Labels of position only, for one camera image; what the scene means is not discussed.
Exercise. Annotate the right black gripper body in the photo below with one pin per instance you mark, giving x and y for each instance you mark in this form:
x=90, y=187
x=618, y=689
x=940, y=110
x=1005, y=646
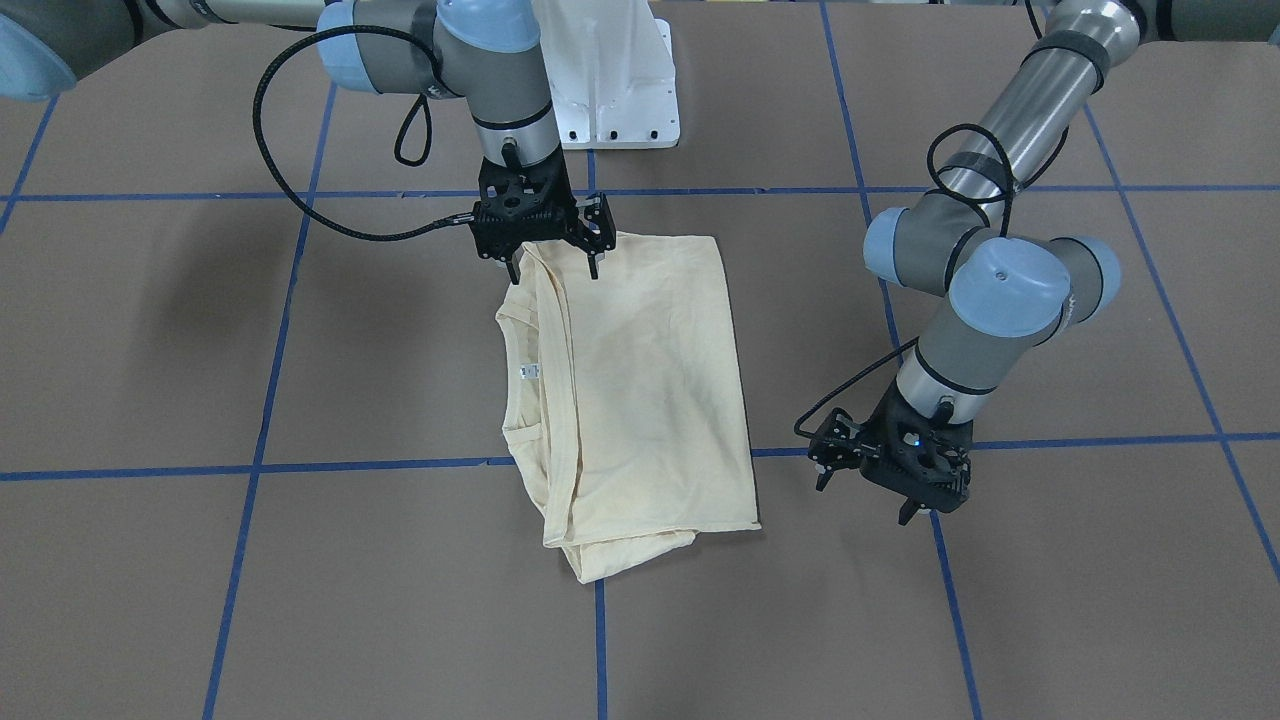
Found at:
x=598, y=223

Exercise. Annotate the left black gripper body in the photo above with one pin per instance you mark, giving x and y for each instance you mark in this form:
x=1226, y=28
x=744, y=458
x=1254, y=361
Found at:
x=868, y=432

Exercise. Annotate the beige long-sleeve printed shirt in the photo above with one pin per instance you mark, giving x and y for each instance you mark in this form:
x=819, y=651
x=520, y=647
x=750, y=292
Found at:
x=624, y=408

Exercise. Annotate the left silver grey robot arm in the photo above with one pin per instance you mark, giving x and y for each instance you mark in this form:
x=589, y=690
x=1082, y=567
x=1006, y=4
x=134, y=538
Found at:
x=1000, y=293

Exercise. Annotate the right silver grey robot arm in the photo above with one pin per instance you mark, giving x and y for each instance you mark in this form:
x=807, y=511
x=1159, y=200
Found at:
x=486, y=52

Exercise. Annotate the white camera stand pillar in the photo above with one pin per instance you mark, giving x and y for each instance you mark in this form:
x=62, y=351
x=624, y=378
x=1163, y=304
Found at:
x=612, y=74

